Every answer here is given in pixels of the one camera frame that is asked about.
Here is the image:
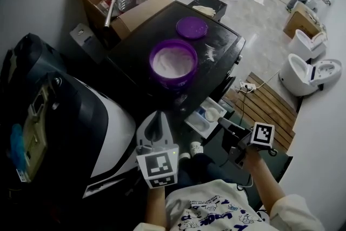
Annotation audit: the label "white shoes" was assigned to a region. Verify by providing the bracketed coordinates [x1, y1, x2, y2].
[178, 141, 204, 160]

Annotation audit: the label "purple plastic tub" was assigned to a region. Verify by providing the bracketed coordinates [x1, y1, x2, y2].
[148, 38, 199, 91]

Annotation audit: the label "grey metal bracket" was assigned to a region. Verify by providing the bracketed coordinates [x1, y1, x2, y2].
[69, 22, 109, 63]

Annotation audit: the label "metal pipe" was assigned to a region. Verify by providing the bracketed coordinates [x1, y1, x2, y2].
[103, 0, 120, 29]

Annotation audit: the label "purple round lid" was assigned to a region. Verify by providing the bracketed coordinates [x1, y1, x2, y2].
[176, 16, 209, 40]

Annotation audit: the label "large open cardboard box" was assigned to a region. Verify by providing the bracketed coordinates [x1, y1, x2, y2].
[71, 0, 174, 42]

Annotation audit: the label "white power strip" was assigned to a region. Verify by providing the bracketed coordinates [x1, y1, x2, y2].
[239, 81, 257, 93]

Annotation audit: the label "person's left forearm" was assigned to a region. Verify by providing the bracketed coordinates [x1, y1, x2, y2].
[145, 186, 169, 231]

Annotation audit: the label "black washing machine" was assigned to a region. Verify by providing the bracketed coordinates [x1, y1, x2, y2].
[107, 1, 247, 120]

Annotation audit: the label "white toilet with open lid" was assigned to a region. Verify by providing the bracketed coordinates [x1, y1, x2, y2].
[278, 53, 343, 97]

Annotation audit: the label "beige electronics module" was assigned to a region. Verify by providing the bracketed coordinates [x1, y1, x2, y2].
[15, 83, 56, 183]

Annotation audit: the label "white detergent drawer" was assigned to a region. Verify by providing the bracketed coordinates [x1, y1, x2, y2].
[184, 96, 228, 140]

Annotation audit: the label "black and white appliance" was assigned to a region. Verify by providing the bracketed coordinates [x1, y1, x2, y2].
[0, 32, 137, 200]

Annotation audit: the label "person's right forearm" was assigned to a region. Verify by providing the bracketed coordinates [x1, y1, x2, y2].
[242, 146, 289, 215]

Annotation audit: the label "white printed shirt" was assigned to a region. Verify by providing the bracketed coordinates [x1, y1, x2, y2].
[133, 179, 326, 231]

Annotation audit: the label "dark blue trousers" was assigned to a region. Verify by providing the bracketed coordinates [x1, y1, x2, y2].
[176, 152, 236, 189]

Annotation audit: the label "white detergent powder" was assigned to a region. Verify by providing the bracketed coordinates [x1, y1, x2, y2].
[152, 47, 195, 79]

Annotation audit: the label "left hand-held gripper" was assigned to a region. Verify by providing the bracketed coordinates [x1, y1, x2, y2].
[136, 111, 180, 189]

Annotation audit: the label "cream work gloves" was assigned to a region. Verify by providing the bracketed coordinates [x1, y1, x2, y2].
[192, 4, 217, 18]

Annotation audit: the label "wooden slat platform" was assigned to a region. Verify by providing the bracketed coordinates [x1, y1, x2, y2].
[225, 71, 298, 153]

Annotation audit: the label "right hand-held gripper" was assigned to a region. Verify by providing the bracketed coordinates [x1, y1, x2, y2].
[217, 117, 278, 169]

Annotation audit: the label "cardboard box beside toilets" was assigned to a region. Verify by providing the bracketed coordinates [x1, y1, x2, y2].
[283, 2, 326, 41]

